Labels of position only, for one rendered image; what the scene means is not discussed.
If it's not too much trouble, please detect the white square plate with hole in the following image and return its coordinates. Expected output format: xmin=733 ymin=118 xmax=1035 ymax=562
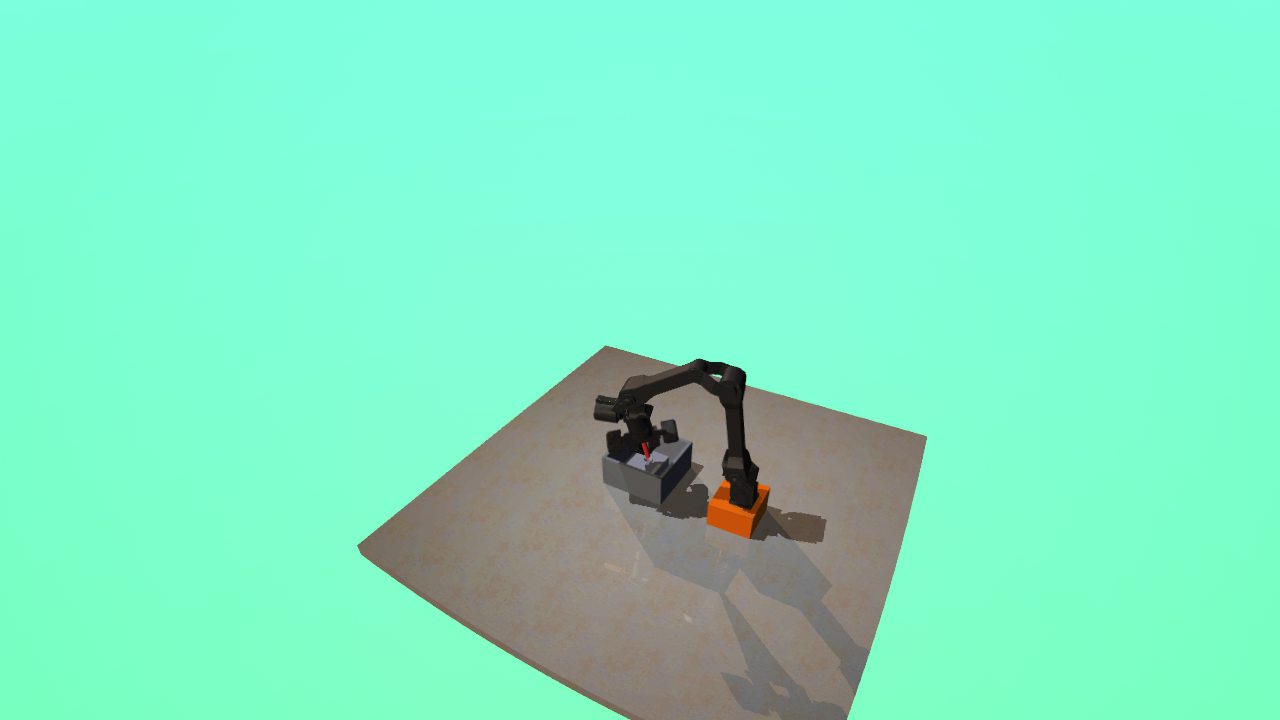
xmin=626 ymin=451 xmax=669 ymax=477

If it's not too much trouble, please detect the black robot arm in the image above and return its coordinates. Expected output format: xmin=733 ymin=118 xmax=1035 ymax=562
xmin=593 ymin=357 xmax=759 ymax=510

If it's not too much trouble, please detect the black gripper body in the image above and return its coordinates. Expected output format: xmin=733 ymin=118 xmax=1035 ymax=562
xmin=605 ymin=419 xmax=678 ymax=454

